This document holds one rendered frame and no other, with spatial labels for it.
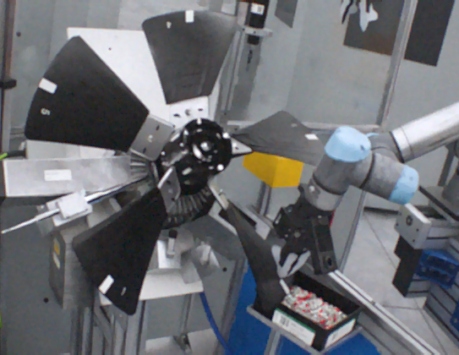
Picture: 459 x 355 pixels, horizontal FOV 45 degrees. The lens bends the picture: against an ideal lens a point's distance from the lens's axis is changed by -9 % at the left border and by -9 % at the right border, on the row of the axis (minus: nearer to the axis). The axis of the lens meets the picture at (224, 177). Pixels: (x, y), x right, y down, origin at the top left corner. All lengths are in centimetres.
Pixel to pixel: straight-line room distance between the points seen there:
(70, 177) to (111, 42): 44
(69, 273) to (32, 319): 67
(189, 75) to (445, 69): 310
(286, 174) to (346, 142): 67
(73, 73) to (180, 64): 27
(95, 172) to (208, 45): 37
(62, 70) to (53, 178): 22
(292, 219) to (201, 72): 37
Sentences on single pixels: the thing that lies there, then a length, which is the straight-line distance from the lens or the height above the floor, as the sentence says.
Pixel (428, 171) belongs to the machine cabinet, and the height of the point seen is 41.
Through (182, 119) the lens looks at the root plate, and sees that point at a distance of 126.
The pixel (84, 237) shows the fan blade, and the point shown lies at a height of 110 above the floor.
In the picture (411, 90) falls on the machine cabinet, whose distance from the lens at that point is 413.
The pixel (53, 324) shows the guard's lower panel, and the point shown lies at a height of 21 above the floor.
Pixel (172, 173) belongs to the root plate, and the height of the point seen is 116.
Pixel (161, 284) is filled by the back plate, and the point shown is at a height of 86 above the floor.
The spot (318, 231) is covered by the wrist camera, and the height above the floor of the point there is 113.
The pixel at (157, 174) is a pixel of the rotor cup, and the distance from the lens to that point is 122.
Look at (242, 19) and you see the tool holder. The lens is 120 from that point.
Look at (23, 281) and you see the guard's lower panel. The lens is 210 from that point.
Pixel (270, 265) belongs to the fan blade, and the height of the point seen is 100.
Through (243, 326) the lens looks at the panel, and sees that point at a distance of 198.
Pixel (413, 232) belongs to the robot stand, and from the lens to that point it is 176.
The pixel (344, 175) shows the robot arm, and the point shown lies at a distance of 106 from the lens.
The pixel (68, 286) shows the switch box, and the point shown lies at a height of 70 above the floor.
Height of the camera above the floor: 160
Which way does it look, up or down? 22 degrees down
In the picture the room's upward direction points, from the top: 11 degrees clockwise
